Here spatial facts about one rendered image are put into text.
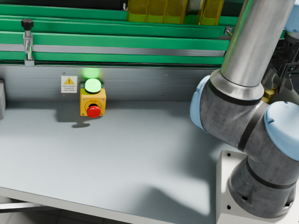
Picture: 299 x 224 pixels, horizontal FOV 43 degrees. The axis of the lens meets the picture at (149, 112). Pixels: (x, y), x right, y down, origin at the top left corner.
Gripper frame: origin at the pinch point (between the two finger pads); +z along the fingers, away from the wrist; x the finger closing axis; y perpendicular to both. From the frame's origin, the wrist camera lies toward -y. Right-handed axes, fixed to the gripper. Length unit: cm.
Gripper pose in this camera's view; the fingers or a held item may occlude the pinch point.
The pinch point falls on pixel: (270, 88)
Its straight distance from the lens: 128.1
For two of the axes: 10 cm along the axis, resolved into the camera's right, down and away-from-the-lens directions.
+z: -1.4, 7.8, 6.1
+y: 1.6, 6.3, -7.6
